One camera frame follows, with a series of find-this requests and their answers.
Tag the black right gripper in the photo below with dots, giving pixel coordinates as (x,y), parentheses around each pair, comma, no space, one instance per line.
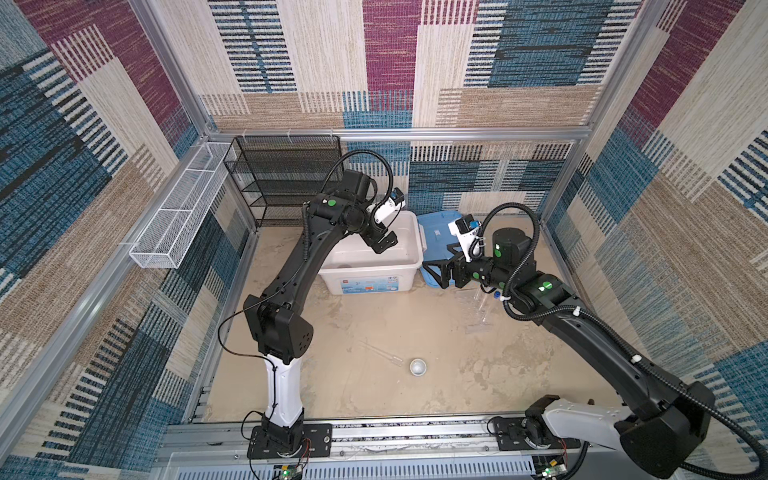
(458,268)

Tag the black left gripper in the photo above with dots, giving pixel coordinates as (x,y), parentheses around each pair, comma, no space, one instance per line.
(372,239)

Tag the small white ceramic crucible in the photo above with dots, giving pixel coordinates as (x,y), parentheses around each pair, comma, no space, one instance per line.
(418,367)

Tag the clear plastic pipette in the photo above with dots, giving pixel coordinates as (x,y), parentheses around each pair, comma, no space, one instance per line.
(394,359)

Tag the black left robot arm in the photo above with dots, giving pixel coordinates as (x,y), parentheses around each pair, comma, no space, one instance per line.
(274,318)

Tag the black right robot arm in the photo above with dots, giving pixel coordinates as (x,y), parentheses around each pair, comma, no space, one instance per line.
(663,419)

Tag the white plastic storage bin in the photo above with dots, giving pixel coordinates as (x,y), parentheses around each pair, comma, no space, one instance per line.
(354,268)

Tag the blue plastic bin lid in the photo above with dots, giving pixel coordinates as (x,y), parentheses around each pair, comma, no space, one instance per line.
(436,234)

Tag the clear plastic tube rack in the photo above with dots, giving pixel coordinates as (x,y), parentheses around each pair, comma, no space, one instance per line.
(477,310)

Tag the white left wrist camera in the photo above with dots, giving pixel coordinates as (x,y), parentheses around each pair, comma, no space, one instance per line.
(393,204)

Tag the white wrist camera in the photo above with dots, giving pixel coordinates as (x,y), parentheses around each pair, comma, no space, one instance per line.
(393,204)
(466,230)

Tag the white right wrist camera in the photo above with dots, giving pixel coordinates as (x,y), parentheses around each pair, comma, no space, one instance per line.
(466,230)

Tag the black wire shelf rack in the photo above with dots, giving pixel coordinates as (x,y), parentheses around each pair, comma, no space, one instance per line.
(275,175)

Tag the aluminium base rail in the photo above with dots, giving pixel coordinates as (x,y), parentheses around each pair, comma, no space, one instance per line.
(485,446)

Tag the white wire mesh basket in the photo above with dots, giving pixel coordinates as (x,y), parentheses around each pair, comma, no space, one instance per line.
(165,241)

